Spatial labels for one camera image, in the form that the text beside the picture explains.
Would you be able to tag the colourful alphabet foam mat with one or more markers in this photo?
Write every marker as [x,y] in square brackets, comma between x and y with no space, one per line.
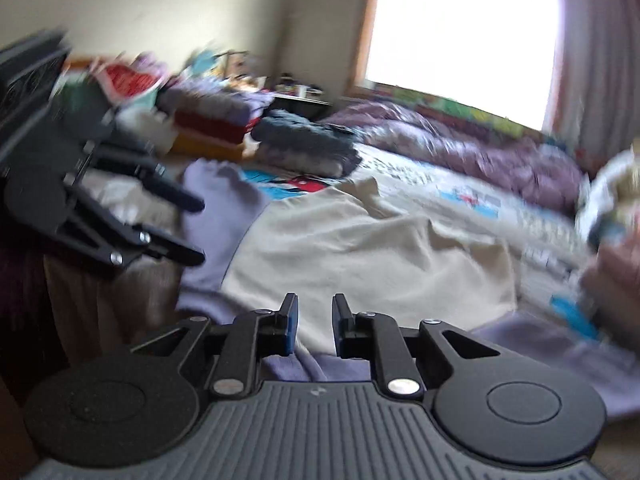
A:
[450,105]

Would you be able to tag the folded yellow garment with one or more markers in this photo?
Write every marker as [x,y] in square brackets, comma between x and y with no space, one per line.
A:
[210,149]

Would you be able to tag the printed cartoon mouse blanket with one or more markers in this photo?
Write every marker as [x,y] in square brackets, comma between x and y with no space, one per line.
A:
[450,195]

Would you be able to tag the white quilt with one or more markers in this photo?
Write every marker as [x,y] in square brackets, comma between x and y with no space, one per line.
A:
[595,195]

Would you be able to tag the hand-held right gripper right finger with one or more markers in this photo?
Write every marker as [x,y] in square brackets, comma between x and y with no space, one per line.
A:
[341,332]

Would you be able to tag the dark desk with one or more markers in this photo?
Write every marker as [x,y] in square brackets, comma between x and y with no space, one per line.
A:
[300,102]

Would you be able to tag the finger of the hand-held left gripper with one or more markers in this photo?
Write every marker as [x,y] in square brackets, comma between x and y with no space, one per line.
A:
[170,192]
[175,252]

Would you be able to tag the purple duvet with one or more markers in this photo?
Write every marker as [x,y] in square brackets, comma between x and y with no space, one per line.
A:
[450,145]

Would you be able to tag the grey curtain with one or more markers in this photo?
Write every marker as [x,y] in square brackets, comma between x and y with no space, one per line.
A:
[600,60]

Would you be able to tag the cream and lilac sweatshirt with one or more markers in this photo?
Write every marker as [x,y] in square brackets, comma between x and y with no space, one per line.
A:
[375,260]

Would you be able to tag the folded denim jeans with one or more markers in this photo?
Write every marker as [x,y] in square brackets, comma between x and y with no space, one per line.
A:
[300,132]

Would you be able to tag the folded lilac top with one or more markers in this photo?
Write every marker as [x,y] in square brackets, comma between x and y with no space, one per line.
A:
[215,102]

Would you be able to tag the folded dark red garment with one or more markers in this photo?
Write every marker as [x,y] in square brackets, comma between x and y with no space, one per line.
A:
[210,127]

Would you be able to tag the person's maroon velvet clothing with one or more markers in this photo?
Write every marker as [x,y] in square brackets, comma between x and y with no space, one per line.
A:
[20,320]

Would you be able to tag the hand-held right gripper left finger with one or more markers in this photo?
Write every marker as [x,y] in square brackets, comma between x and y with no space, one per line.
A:
[291,325]

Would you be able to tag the wooden framed window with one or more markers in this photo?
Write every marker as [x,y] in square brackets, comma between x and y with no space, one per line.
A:
[460,35]

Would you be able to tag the red floral heart cushion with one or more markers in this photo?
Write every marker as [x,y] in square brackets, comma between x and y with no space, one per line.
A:
[130,80]

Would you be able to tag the folded white fleece garment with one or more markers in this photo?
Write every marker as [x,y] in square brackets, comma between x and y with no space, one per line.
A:
[150,130]

